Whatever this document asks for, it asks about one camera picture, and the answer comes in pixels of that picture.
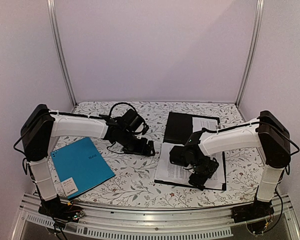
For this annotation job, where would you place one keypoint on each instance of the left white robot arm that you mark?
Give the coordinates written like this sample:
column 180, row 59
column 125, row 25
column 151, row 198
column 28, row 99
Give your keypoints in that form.
column 44, row 126

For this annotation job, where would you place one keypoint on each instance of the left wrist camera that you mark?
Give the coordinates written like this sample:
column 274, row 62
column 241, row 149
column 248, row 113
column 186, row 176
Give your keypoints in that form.
column 135, row 123

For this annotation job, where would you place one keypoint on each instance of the printed paper sheet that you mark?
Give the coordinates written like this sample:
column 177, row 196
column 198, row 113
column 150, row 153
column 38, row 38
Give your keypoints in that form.
column 169, row 174
column 198, row 123

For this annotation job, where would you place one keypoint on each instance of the floral tablecloth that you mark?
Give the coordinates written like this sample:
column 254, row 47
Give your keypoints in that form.
column 133, row 183

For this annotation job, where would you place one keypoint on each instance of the blue folder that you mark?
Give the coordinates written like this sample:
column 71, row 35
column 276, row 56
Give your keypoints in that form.
column 80, row 167

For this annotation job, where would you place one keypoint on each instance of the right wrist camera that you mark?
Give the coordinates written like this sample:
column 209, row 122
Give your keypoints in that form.
column 182, row 156

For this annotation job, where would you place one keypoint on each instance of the front aluminium rail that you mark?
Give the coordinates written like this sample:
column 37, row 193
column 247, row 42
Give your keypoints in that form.
column 119, row 222

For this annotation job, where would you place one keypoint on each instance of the left aluminium frame post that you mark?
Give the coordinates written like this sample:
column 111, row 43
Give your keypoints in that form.
column 59, row 50

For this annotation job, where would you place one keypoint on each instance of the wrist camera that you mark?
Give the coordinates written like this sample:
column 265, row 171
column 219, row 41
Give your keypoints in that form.
column 182, row 156
column 135, row 123

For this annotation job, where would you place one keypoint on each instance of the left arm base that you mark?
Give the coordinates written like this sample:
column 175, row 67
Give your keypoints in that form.
column 63, row 212

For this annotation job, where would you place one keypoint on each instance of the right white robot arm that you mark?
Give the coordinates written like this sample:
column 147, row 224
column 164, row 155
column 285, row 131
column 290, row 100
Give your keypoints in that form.
column 265, row 134

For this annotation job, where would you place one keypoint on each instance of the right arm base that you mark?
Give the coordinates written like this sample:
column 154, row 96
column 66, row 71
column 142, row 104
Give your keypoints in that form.
column 259, row 212

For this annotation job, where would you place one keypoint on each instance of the right aluminium frame post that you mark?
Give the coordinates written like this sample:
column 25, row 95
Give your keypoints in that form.
column 252, row 49

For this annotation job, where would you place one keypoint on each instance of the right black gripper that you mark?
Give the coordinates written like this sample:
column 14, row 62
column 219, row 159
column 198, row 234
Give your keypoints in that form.
column 199, row 182

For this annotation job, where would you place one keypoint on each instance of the black clip folder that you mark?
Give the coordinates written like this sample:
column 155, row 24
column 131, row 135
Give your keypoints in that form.
column 178, row 131

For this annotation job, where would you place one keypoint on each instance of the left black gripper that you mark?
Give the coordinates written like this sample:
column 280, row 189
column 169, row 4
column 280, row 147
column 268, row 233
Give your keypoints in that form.
column 141, row 150

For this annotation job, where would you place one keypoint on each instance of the aluminium frame post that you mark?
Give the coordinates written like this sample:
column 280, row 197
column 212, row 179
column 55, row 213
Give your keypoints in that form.
column 59, row 50
column 252, row 49

